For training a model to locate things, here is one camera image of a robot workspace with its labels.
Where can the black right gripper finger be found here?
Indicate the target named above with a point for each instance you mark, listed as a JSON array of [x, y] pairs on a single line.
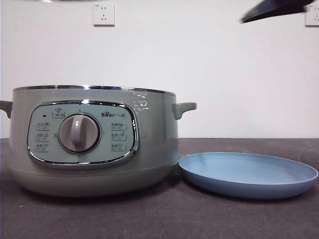
[[271, 10]]

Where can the pale green electric steamer pot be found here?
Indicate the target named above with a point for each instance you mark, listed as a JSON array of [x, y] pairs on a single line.
[[154, 139]]

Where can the white wall socket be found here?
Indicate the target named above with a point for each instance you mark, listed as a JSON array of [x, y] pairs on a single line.
[[104, 15], [313, 18]]

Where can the blue round plate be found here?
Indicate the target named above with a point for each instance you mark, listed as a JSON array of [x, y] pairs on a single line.
[[239, 171]]

